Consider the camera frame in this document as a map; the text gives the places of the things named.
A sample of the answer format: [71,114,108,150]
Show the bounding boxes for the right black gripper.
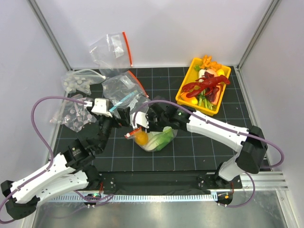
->
[141,114,168,133]

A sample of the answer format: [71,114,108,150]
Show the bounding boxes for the toy green lettuce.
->
[142,126,176,152]

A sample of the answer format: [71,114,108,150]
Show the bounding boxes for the clear bag orange zipper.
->
[89,31,133,70]
[102,71,149,106]
[124,96,179,153]

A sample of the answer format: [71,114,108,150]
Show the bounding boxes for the toy small orange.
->
[134,131,149,146]

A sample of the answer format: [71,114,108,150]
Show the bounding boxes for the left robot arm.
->
[0,108,130,220]

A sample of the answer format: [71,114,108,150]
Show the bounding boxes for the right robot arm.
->
[146,100,268,188]

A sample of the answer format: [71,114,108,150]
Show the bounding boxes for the clear bag blue zipper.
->
[110,90,141,112]

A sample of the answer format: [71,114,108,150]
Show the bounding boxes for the bag of pink discs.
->
[49,100,97,132]

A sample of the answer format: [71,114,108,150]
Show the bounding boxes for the bag of white discs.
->
[61,69,107,95]

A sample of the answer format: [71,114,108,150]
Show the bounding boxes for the upright clear bag orange zipper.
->
[89,31,133,70]

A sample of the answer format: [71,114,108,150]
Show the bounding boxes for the toy orange fruit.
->
[186,97,198,105]

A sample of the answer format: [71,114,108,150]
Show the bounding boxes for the black grid mat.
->
[92,67,252,172]

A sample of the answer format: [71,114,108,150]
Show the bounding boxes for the yellow plastic tray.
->
[175,58,231,116]

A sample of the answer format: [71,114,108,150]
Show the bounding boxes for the toy pink sausage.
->
[207,69,222,105]

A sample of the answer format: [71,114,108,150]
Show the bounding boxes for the toy white garlic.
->
[199,69,206,78]

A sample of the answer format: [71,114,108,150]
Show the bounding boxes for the small green toy sprig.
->
[194,65,201,71]

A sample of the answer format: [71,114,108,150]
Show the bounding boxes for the toy red lobster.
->
[181,75,230,98]

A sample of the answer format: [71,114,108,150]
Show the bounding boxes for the black mounting plate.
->
[95,171,242,195]

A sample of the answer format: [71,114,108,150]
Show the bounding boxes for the toy orange coral piece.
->
[200,55,222,71]

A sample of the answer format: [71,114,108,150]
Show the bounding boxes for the toy yellow lemon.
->
[217,69,225,76]

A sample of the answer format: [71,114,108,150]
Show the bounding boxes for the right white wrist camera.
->
[130,112,149,129]

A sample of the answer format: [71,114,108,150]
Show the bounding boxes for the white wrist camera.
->
[130,112,149,129]
[91,98,113,117]

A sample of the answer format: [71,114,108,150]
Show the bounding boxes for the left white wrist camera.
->
[91,98,113,117]

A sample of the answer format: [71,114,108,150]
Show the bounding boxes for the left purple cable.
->
[0,95,114,225]

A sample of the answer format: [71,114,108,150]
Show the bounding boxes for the purple cable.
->
[0,95,114,225]
[134,100,285,207]

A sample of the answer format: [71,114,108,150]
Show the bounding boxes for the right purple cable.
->
[134,100,285,207]

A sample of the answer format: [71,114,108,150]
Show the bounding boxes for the left aluminium post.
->
[27,0,72,70]

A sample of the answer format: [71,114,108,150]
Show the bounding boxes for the aluminium post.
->
[27,0,72,70]
[237,0,281,70]

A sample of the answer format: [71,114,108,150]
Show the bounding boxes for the aluminium front rail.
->
[29,171,289,202]

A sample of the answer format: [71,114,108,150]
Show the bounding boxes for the right aluminium post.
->
[237,0,281,70]

